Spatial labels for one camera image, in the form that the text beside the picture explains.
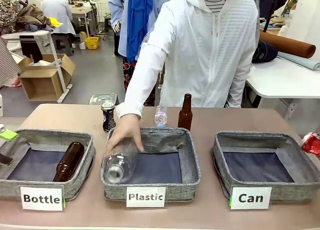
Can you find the pile of patterned clothes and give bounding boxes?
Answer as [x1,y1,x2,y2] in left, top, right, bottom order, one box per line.
[0,0,55,34]

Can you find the person right hand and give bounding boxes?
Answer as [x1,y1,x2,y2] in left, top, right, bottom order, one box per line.
[106,114,145,155]

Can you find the large clear plastic bottle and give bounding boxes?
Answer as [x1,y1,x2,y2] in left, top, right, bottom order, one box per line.
[102,130,141,185]

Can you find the small plastic bottle pink label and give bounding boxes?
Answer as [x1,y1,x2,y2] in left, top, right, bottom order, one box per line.
[154,104,168,128]

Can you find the checked fabric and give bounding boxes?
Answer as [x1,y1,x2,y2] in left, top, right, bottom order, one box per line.
[0,36,21,87]

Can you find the person torso white jacket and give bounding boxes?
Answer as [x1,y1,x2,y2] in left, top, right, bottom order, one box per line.
[123,0,260,109]

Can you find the white Can label card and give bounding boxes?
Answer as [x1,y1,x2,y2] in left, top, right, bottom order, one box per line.
[229,187,273,211]

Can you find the white Bottle label card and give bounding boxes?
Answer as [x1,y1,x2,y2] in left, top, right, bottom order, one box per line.
[19,186,65,212]

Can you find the light blue rolled sheet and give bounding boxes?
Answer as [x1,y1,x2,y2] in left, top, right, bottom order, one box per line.
[277,50,320,71]

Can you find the yellow plastic crate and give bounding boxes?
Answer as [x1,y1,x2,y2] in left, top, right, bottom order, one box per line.
[85,36,100,50]

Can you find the brown glass bottle with cap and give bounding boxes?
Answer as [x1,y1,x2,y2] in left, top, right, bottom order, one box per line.
[177,93,193,132]

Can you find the brown glass bottle without cap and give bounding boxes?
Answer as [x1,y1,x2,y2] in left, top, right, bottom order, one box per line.
[52,141,86,183]

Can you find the person right forearm white sleeve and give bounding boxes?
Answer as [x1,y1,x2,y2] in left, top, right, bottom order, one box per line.
[116,44,167,120]

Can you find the white table with rolls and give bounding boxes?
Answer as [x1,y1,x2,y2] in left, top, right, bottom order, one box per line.
[245,56,320,109]

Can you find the white table with clothes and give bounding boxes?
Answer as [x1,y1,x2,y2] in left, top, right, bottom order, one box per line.
[0,29,73,104]

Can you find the black drink can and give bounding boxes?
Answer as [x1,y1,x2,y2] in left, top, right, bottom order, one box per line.
[100,99,117,133]

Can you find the grey fabric basket plastic label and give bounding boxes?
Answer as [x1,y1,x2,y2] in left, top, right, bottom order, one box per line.
[100,126,202,203]

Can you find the cardboard box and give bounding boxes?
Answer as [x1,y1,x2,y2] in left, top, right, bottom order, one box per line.
[17,54,76,101]

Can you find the person in light blue shirt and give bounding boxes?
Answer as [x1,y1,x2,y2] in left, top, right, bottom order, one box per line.
[109,0,176,106]

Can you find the grey fabric basket bottle label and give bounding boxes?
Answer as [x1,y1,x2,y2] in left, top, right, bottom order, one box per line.
[0,129,97,201]

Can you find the clear plastic container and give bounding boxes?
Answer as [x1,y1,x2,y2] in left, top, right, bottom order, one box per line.
[89,92,120,106]

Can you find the white Plastic label card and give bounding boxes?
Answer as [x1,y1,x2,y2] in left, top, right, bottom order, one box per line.
[126,187,167,208]

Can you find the person in white coat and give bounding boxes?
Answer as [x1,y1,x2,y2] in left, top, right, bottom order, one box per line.
[41,0,76,36]

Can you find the grey fabric basket can label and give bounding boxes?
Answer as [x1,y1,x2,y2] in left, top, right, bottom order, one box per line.
[211,131,320,203]

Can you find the brown rolled mat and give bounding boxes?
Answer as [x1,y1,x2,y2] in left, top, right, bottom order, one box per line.
[259,31,317,59]

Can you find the dark blue cap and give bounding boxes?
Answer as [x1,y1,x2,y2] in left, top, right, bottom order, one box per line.
[251,41,279,64]

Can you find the crushed red can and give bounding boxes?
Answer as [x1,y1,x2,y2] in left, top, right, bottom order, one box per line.
[301,132,320,157]

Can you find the person left forearm white sleeve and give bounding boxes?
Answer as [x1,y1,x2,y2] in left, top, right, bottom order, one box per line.
[223,65,253,109]

